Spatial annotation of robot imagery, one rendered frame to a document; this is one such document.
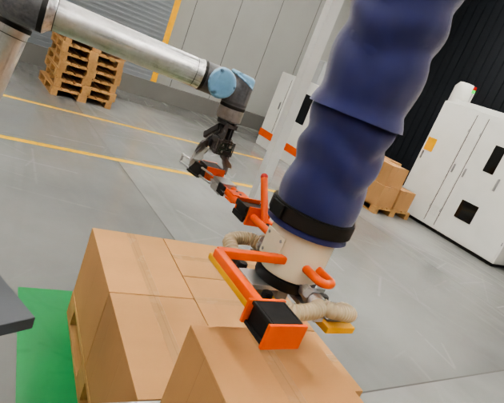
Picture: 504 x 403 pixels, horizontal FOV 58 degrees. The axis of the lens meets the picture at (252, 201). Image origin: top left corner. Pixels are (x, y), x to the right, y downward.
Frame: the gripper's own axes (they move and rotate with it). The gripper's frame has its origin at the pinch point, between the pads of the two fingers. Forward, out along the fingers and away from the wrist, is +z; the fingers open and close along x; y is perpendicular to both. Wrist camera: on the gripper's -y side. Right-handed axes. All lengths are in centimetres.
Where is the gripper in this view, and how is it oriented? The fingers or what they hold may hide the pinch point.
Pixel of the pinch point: (206, 170)
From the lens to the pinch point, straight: 167.9
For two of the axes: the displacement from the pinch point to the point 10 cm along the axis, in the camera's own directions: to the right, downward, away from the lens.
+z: -3.6, 8.9, 2.7
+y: 4.5, 4.2, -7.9
